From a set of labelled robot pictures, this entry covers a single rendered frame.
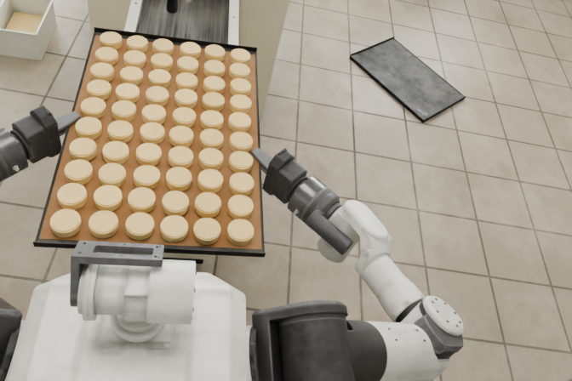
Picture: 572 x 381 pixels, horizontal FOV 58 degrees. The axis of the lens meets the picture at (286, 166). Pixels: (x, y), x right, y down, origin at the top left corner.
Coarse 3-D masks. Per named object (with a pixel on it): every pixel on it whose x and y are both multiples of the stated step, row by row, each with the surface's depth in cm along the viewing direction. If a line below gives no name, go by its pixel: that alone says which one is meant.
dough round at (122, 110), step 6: (120, 102) 109; (126, 102) 110; (114, 108) 108; (120, 108) 108; (126, 108) 109; (132, 108) 109; (114, 114) 107; (120, 114) 107; (126, 114) 108; (132, 114) 108; (126, 120) 108
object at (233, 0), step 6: (228, 0) 171; (234, 0) 162; (228, 6) 167; (234, 6) 160; (228, 12) 164; (234, 12) 158; (228, 18) 160; (234, 18) 156; (228, 24) 155; (234, 24) 154; (228, 30) 152; (234, 30) 153; (228, 36) 150; (234, 36) 151; (228, 42) 149; (234, 42) 149
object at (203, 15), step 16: (160, 0) 164; (176, 0) 158; (192, 0) 168; (208, 0) 169; (224, 0) 171; (144, 16) 157; (160, 16) 159; (176, 16) 161; (192, 16) 162; (208, 16) 164; (224, 16) 166; (144, 32) 153; (160, 32) 154; (176, 32) 156; (192, 32) 157; (208, 32) 159; (224, 32) 161; (176, 256) 191; (192, 256) 191; (208, 256) 192
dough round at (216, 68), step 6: (210, 60) 124; (216, 60) 124; (204, 66) 122; (210, 66) 122; (216, 66) 123; (222, 66) 123; (204, 72) 123; (210, 72) 121; (216, 72) 121; (222, 72) 122
